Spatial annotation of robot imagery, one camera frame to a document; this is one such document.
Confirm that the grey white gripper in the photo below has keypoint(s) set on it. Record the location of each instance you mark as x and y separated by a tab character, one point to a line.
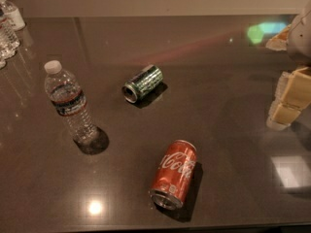
301	38

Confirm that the green soda can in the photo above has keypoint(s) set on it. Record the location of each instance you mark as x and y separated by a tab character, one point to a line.
142	84

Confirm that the red Coca-Cola can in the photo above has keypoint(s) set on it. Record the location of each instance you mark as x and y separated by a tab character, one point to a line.
172	177

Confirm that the clear plastic water bottle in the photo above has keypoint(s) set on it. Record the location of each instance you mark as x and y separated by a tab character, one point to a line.
69	101

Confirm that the clear water bottle at edge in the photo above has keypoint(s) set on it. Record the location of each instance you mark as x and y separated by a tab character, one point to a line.
8	38

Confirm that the white-labelled bottle at back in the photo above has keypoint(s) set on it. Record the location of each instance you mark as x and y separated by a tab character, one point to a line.
11	11

